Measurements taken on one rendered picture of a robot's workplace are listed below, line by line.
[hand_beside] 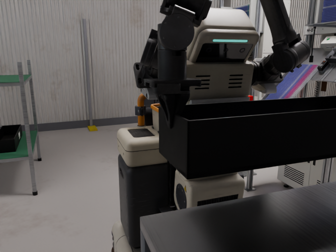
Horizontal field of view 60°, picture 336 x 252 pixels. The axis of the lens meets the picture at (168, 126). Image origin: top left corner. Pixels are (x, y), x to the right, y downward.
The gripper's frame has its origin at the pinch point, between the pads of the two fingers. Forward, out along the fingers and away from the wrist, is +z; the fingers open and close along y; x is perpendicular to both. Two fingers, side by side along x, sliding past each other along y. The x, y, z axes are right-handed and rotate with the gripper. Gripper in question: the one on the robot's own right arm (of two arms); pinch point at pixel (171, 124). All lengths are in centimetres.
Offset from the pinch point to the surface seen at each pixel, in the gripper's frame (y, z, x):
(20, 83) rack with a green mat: -52, 4, 194
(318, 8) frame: 167, -52, 130
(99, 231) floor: -5, 99, 126
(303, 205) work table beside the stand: 32.1, 21.3, -5.2
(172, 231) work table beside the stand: -1.3, 21.7, -4.5
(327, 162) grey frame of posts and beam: 126, 47, 70
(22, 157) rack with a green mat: -56, 63, 196
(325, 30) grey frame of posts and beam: 171, -36, 125
